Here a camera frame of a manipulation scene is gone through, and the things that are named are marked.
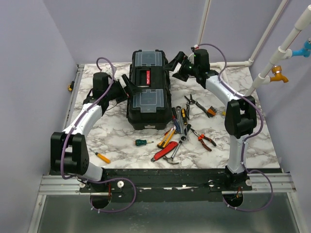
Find blue clear-handled screwdriver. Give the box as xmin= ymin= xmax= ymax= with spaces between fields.
xmin=172 ymin=107 xmax=180 ymax=133

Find green stubby screwdriver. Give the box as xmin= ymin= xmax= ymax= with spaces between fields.
xmin=135 ymin=139 xmax=153 ymax=147

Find white pvc pipe frame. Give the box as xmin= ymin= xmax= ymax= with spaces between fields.
xmin=191 ymin=0 xmax=311 ymax=115

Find blue pipe fitting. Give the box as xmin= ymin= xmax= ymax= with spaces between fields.
xmin=292 ymin=38 xmax=311 ymax=58

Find ratchet wrench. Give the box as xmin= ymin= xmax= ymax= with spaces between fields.
xmin=180 ymin=124 xmax=191 ymax=142

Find orange black pliers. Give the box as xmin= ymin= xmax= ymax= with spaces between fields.
xmin=190 ymin=128 xmax=217 ymax=151

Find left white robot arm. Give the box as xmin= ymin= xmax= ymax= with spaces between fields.
xmin=50 ymin=72 xmax=142 ymax=192

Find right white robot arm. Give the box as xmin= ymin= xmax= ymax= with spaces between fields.
xmin=164 ymin=48 xmax=257 ymax=190

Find orange handled screwdriver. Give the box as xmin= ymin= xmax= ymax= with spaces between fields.
xmin=95 ymin=152 xmax=111 ymax=164

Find yellow utility knife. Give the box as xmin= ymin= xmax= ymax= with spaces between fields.
xmin=157 ymin=126 xmax=176 ymax=149

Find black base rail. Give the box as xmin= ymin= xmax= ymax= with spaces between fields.
xmin=48 ymin=167 xmax=285 ymax=202

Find yellow black knob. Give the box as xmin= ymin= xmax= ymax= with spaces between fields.
xmin=68 ymin=81 xmax=75 ymax=92

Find aluminium frame rail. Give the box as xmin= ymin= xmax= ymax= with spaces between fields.
xmin=38 ymin=173 xmax=296 ymax=196

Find orange hex key set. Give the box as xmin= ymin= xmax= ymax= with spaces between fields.
xmin=207 ymin=106 xmax=217 ymax=116

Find black plastic toolbox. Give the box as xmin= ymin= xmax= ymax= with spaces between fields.
xmin=126 ymin=50 xmax=173 ymax=130

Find steel claw hammer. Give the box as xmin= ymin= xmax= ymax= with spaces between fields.
xmin=164 ymin=143 xmax=181 ymax=165

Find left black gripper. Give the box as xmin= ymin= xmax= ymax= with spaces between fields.
xmin=105 ymin=74 xmax=142 ymax=104

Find black yellow wire stripper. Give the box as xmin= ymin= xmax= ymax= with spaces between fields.
xmin=184 ymin=94 xmax=212 ymax=119

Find orange pipe tap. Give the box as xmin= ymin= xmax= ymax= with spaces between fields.
xmin=270 ymin=65 xmax=289 ymax=83

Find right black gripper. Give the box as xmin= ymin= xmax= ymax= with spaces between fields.
xmin=162 ymin=52 xmax=198 ymax=83

